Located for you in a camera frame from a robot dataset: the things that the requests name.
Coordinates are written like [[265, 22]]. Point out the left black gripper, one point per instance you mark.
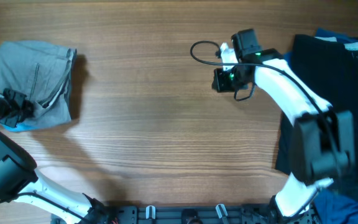
[[22, 104]]

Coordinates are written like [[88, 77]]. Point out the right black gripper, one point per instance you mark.
[[220, 85]]

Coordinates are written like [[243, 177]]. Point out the grey shorts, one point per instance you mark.
[[42, 71]]

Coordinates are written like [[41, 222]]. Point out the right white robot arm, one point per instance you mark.
[[322, 140]]

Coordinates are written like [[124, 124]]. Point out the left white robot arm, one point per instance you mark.
[[22, 182]]

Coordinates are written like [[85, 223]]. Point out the folded blue denim jeans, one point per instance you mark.
[[21, 127]]

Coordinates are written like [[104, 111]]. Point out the black garment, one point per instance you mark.
[[330, 69]]

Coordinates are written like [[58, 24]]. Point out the blue garment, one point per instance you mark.
[[333, 207]]

